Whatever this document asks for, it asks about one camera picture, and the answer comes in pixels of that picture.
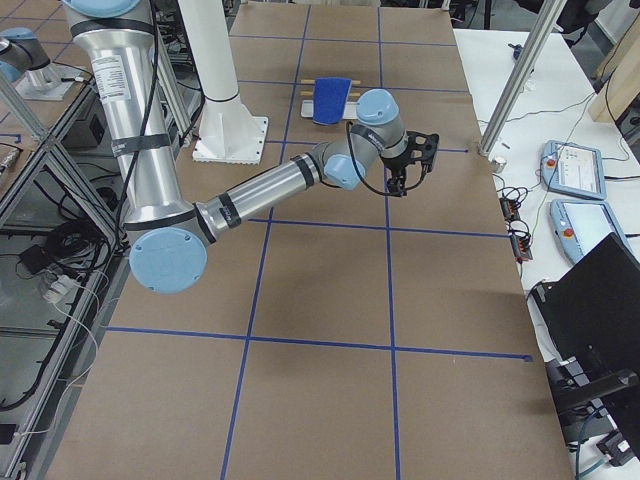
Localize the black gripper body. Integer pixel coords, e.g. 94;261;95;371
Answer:
382;155;415;190

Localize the blue grey towel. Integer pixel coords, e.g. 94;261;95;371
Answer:
312;77;352;125

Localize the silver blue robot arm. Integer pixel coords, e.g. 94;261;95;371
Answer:
64;1;418;294
1;28;408;211

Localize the wooden towel rack white base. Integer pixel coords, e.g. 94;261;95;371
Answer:
300;79;361;121

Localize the small silver cylinder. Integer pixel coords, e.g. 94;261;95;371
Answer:
491;157;506;173

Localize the black orange electronics board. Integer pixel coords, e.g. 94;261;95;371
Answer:
499;197;533;264

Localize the upper blue teach pendant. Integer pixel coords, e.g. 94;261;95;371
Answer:
541;140;607;200

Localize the blue teach pendant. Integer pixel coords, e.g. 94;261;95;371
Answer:
541;140;607;200
550;199;630;264

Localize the lower blue teach pendant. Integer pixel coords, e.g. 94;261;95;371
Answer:
550;199;630;264

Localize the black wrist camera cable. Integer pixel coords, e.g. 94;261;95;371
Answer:
346;119;431;197

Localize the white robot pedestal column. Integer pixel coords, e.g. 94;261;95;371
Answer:
179;0;269;165

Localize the aluminium frame post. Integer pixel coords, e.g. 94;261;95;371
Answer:
478;0;567;157

